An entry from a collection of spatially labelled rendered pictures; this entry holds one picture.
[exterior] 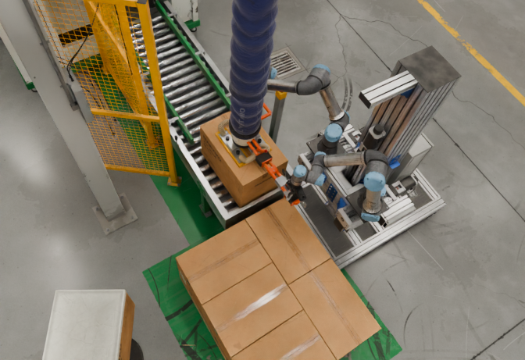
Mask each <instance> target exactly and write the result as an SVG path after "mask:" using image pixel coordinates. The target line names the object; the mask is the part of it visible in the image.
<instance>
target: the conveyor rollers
mask: <svg viewBox="0 0 525 360"><path fill-rule="evenodd" d="M151 19H152V23H156V22H159V21H160V20H164V18H163V16H162V15H160V16H156V17H153V18H151ZM140 23H141V22H140ZM168 25H169V24H168V23H167V22H166V21H162V22H160V23H157V24H154V25H152V28H153V30H157V29H159V28H161V27H165V26H168ZM130 27H132V25H131V26H130ZM133 28H137V29H139V28H141V25H140V24H138V23H136V24H134V25H133V27H132V28H130V31H132V30H133ZM171 31H173V30H172V29H171V28H170V27H166V28H164V29H161V30H158V31H156V32H153V33H154V37H158V36H160V35H163V34H166V33H169V32H171ZM135 33H136V34H132V33H131V37H134V35H135V37H137V36H140V35H142V34H143V33H142V30H137V31H135ZM175 37H177V36H176V35H175V33H174V32H173V33H172V34H167V35H166V36H163V37H160V38H157V39H155V45H157V44H160V43H162V42H164V41H168V40H170V39H173V38H175ZM139 38H140V39H136V41H135V39H134V40H133V44H134V45H136V44H135V43H136V42H137V43H139V44H140V43H141V42H144V40H142V39H144V38H143V37H139ZM180 43H181V42H180V40H179V39H176V40H173V41H170V42H167V43H165V44H163V45H160V46H157V47H156V51H157V52H160V51H162V50H164V49H167V48H170V47H173V46H174V45H178V44H180ZM136 47H137V46H136ZM136 47H135V49H136V50H137V51H141V50H144V49H142V48H145V45H138V48H136ZM184 49H186V48H185V47H184V46H183V45H180V46H177V47H175V48H172V49H170V50H167V51H165V52H162V53H159V54H157V57H158V60H159V59H162V58H165V57H167V56H169V55H172V54H175V53H177V52H180V51H183V50H184ZM189 55H190V54H189V53H188V51H186V52H182V53H180V54H178V55H175V56H172V57H170V58H168V59H164V60H163V61H160V62H159V67H162V66H165V65H167V64H170V63H172V62H175V61H177V60H180V59H183V58H185V57H188V56H189ZM193 62H194V60H193V58H192V57H190V58H189V59H185V60H183V61H181V62H178V63H175V64H173V65H171V66H167V67H166V68H163V69H161V70H159V71H160V76H161V75H163V74H165V73H168V72H171V71H173V70H176V69H178V68H181V67H182V66H186V65H188V64H190V63H193ZM196 69H199V67H198V65H197V64H194V65H192V66H189V67H187V68H184V69H182V70H179V71H177V72H175V73H171V74H169V75H167V76H165V77H162V78H161V81H162V84H163V83H165V82H167V81H169V80H172V79H174V78H177V77H180V76H182V75H184V74H186V73H190V72H191V71H194V70H196ZM202 75H204V73H203V72H202V71H201V70H199V71H198V72H196V73H193V74H190V75H188V76H185V77H183V78H180V79H179V80H175V81H174V82H171V83H169V84H166V85H163V86H162V89H163V91H167V90H169V89H171V88H173V87H176V86H178V85H181V84H183V83H186V82H188V81H190V80H193V79H195V78H197V77H200V76H202ZM206 82H209V81H208V79H207V78H206V77H203V78H202V79H200V80H196V81H194V82H192V83H190V84H187V85H185V86H183V87H179V88H178V89H176V90H173V91H171V92H168V93H166V94H165V95H166V97H167V98H172V97H173V96H175V95H178V94H181V93H183V92H185V91H188V90H190V89H192V88H194V87H197V86H199V85H201V84H204V83H206ZM211 89H213V86H212V85H211V84H208V85H205V86H204V87H200V88H199V89H197V90H194V91H192V92H189V93H187V94H184V95H182V96H180V97H178V98H175V99H173V100H171V101H170V103H171V105H176V104H178V103H181V102H183V101H186V100H188V99H189V98H193V97H194V96H196V95H199V94H201V93H204V92H206V91H209V90H211ZM217 95H218V94H217V92H216V91H213V92H210V93H208V94H205V95H203V96H201V97H200V98H196V99H195V100H192V101H190V102H187V103H185V104H183V105H180V106H178V107H176V108H174V109H175V110H176V112H177V113H179V112H182V111H184V110H185V109H189V108H190V107H192V106H195V105H197V104H199V103H202V102H204V101H207V100H209V99H210V98H214V97H216V96H217ZM222 102H223V100H222V99H221V98H218V99H216V100H213V101H211V102H209V103H206V104H204V105H202V106H199V107H198V108H196V109H192V110H191V111H189V112H186V113H184V114H182V115H180V116H179V117H180V118H181V119H182V120H184V119H187V118H189V117H191V116H194V115H196V114H198V113H200V112H203V111H205V110H206V109H210V108H212V107H213V106H216V105H218V104H220V103H222ZM226 110H228V108H227V106H226V105H223V106H221V107H219V108H217V109H214V110H212V111H210V112H207V113H206V114H203V115H201V116H199V117H196V118H194V119H192V120H190V121H187V122H186V123H184V125H185V126H186V127H187V128H188V127H191V126H193V125H195V124H197V123H200V122H201V121H204V120H206V119H208V118H210V117H213V116H215V115H217V114H219V113H221V112H224V111H226ZM189 132H190V133H191V135H192V136H193V135H195V134H197V133H199V132H200V126H199V127H196V128H194V129H192V130H189ZM199 142H201V136H199V137H196V138H194V144H193V145H195V144H197V143H199ZM184 145H185V147H186V148H189V147H191V146H193V145H191V144H190V142H189V141H188V142H185V143H184ZM200 152H202V149H201V146H199V147H197V148H195V149H193V150H190V151H189V153H190V154H191V156H194V155H197V154H198V153H200ZM205 160H206V159H205V157H204V156H203V155H202V156H200V157H198V158H196V159H194V161H195V162H196V164H197V165H198V164H199V163H201V162H204V161H205ZM211 168H212V167H211V165H210V164H206V165H204V166H202V167H200V168H199V169H200V170H201V171H202V173H204V172H205V171H207V170H209V169H211ZM216 177H218V176H217V175H216V173H215V172H212V173H210V174H208V175H206V176H205V178H206V179H207V181H210V180H212V179H214V178H216ZM210 186H211V188H212V189H213V190H215V189H217V188H218V187H221V186H223V183H222V181H221V180H218V181H216V182H215V183H213V184H210ZM227 194H229V191H228V190H227V189H224V190H222V191H220V192H218V193H216V196H217V197H218V199H220V198H222V197H224V196H226V195H227ZM235 202H236V201H235V200H234V199H233V198H232V197H231V198H229V199H227V200H226V201H223V202H221V203H222V205H223V207H224V208H226V207H227V206H229V205H232V204H234V203H235ZM239 208H240V207H239V206H237V207H235V208H233V209H231V210H230V211H228V212H227V213H228V214H231V213H232V212H235V211H237V210H238V209H239Z"/></svg>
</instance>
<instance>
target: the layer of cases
mask: <svg viewBox="0 0 525 360"><path fill-rule="evenodd" d="M176 261H177V267H178V270H179V274H180V276H181V277H182V279H183V281H184V283H185V284H186V286H187V288H188V290H189V291H190V293H191V296H192V297H193V299H194V300H195V303H196V305H197V306H198V308H199V310H200V312H201V313H202V315H203V317H204V319H205V321H206V322H207V324H208V326H209V328H210V329H211V331H212V334H213V336H214V337H215V338H216V341H217V343H218V344H219V346H220V348H221V350H222V352H223V353H224V355H225V357H226V359H227V360H339V359H341V358H342V357H344V356H345V355H346V354H347V353H349V352H350V351H352V350H353V349H354V348H356V347H357V346H359V345H360V344H361V343H362V342H364V341H365V340H367V339H368V338H369V337H371V336H373V335H374V334H375V333H376V332H377V331H379V330H380V329H381V327H380V326H379V324H378V323H377V321H376V320H375V318H374V317H373V316H372V314H371V313H370V311H369V310H368V308H367V307H366V306H365V305H364V303H363V302H362V300H361V299H360V297H359V296H358V295H357V293H356V292H355V290H354V289H353V288H352V286H351V284H350V283H349V282H348V281H347V279H346V278H345V276H344V275H343V273H342V272H341V270H340V269H339V268H338V267H337V265H336V264H335V262H334V261H333V259H332V258H331V257H330V255H329V254H328V253H327V251H326V249H325V248H324V247H323V245H322V244H321V243H320V241H319V240H318V238H317V237H316V235H315V234H314V233H313V232H312V230H311V229H310V227H309V225H308V224H307V223H306V221H305V220H304V219H303V218H302V216H301V214H300V213H299V212H298V210H297V209H296V207H295V206H294V205H292V206H291V204H290V203H289V202H288V201H287V200H286V198H282V199H280V200H279V201H276V202H275V203H273V204H272V205H269V206H268V207H266V208H264V209H262V210H261V211H259V212H257V213H255V214H254V215H252V216H249V217H248V218H246V219H244V220H242V221H240V222H239V223H237V224H235V225H233V226H232V227H230V228H228V229H226V230H225V231H223V232H221V233H218V234H217V235H216V236H214V237H211V238H210V239H208V240H207V241H204V242H203V243H201V244H199V245H197V246H196V247H194V248H192V249H190V250H189V251H186V252H185V253H183V254H182V255H179V256H177V257H176Z"/></svg>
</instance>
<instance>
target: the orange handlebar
mask: <svg viewBox="0 0 525 360"><path fill-rule="evenodd" d="M263 108H264V109H265V110H266V111H267V112H268V113H267V114H265V115H263V116H261V120H262V119H265V118H266V117H268V116H271V111H270V110H269V108H268V107H267V106H266V104H265V103H263ZM252 142H253V143H254V144H255V146H256V147H257V148H259V149H261V148H260V146H259V145H258V143H257V142H256V141H255V139H252ZM247 144H248V146H249V147H250V148H251V149H252V150H253V152H254V153H255V155H257V154H258V152H257V151H256V150H255V148H254V147H253V146H252V144H251V143H250V141H248V142H247ZM269 164H270V165H271V167H270V168H269V167H268V165H267V164H266V163H265V164H264V166H265V168H266V169H267V172H268V173H269V175H271V176H272V178H274V180H275V179H276V178H277V177H276V176H275V175H274V174H275V173H276V174H277V175H278V176H282V175H281V174H280V172H279V171H278V168H277V167H276V166H275V165H274V164H273V163H272V162H271V161H269Z"/></svg>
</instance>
